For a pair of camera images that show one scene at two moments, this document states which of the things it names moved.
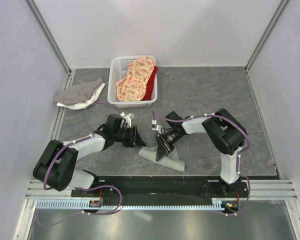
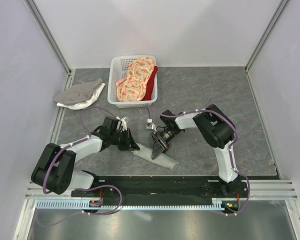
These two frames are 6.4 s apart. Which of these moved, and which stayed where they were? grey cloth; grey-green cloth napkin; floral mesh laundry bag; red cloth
Moved: grey-green cloth napkin
Stayed: red cloth; floral mesh laundry bag; grey cloth
